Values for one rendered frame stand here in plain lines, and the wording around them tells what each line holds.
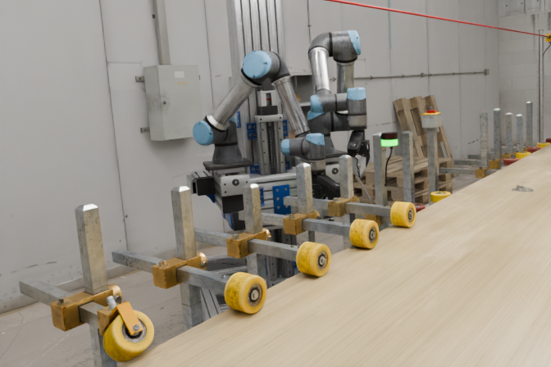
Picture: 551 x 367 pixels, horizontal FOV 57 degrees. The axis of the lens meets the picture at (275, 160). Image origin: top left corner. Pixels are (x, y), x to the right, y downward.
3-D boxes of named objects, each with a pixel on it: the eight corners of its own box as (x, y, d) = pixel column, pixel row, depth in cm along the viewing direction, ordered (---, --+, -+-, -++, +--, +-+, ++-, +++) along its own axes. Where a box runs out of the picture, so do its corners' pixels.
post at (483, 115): (480, 192, 299) (480, 111, 293) (483, 191, 302) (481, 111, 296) (487, 192, 297) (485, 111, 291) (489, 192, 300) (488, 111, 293)
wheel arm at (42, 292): (20, 292, 121) (18, 280, 120) (33, 288, 123) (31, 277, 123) (102, 330, 97) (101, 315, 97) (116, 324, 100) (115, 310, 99)
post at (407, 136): (405, 238, 224) (401, 131, 218) (408, 237, 227) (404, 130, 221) (412, 240, 222) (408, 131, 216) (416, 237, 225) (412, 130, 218)
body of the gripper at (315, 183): (314, 194, 224) (312, 167, 222) (330, 196, 218) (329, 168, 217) (303, 197, 218) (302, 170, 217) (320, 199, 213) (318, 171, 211)
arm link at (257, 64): (219, 147, 247) (286, 63, 224) (201, 151, 234) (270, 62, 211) (203, 130, 250) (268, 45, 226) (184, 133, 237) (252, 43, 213)
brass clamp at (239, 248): (225, 255, 141) (224, 238, 141) (257, 242, 151) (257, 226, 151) (241, 259, 137) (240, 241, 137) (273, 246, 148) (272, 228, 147)
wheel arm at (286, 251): (182, 238, 158) (181, 228, 158) (191, 236, 161) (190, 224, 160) (311, 265, 126) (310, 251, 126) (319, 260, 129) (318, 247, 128)
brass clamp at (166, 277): (152, 285, 123) (149, 265, 122) (194, 268, 133) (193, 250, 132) (167, 290, 119) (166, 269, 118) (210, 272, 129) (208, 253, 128)
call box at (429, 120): (421, 129, 238) (421, 113, 237) (427, 128, 243) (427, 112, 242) (435, 129, 233) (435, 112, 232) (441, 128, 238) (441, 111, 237)
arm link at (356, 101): (364, 87, 206) (366, 87, 198) (366, 114, 208) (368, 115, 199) (344, 88, 207) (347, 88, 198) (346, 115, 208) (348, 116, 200)
